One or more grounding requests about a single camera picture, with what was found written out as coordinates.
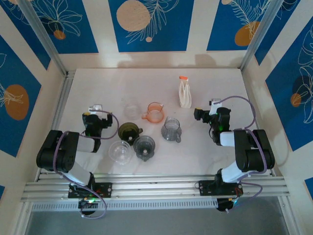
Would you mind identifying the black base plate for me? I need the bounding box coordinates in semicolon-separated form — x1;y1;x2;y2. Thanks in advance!
67;182;113;199
198;180;244;197

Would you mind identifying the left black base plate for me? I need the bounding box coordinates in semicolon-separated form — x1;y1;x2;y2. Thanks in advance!
67;182;113;199

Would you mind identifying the paper filter stack holder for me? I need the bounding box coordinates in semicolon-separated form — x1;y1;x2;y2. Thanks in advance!
178;75;193;109

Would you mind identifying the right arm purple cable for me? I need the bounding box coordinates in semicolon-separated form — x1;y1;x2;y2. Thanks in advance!
212;95;268;214

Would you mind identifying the olive green coffee dripper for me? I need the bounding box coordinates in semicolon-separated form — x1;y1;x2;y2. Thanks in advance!
118;122;144;143

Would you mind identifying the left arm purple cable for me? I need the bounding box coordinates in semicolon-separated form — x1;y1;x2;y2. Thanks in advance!
53;110;120;220

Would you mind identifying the grey coffee dripper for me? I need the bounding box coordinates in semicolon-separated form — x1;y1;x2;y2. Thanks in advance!
133;135;157;163

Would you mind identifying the clear coffee dripper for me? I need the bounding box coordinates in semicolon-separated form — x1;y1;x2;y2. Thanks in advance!
108;140;133;166

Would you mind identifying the aluminium side rail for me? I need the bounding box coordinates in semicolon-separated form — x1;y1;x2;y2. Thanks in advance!
35;70;76;182

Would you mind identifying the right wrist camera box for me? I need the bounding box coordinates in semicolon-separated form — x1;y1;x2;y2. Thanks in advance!
209;99;222;116

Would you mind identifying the orange plastic carafe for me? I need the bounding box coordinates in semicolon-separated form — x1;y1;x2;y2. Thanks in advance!
141;102;165;123

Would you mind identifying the black base electronics box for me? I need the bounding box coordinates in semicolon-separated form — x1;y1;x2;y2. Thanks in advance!
78;197;101;216
216;197;242;213

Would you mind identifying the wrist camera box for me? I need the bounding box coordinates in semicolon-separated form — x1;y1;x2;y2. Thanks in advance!
209;99;222;116
88;104;103;114

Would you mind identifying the aluminium front rail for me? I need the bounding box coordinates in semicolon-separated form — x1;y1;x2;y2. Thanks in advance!
21;174;291;203

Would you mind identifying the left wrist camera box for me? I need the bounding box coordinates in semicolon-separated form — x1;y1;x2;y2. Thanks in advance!
88;104;103;114

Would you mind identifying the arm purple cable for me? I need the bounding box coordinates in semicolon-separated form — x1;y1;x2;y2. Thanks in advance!
53;110;120;220
212;95;268;214

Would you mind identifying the aluminium frame post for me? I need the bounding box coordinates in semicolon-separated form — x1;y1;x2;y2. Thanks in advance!
239;0;284;71
18;0;68;76

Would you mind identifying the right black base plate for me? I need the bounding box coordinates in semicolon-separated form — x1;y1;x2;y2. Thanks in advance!
198;180;244;197

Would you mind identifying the slotted grey cable duct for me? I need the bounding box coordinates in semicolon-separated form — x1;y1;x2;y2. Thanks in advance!
31;198;218;212

